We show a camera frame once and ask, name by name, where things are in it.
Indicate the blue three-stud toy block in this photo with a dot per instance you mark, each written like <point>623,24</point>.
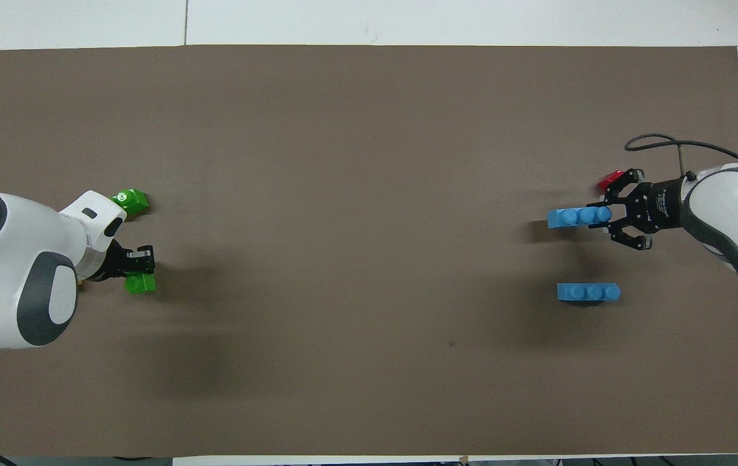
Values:
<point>576,217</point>
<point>589,292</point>

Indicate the brown table mat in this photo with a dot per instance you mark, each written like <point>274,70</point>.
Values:
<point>369,194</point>

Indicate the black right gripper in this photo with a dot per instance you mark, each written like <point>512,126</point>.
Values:
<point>657,206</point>

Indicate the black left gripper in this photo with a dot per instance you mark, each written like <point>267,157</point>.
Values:
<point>113,265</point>

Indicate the green two-stud toy block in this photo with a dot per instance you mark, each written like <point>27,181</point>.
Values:
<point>141,283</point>
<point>133,202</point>

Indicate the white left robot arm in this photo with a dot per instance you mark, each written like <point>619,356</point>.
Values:
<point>13,272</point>

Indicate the red single-stud toy block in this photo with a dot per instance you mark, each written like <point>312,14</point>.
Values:
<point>612,179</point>

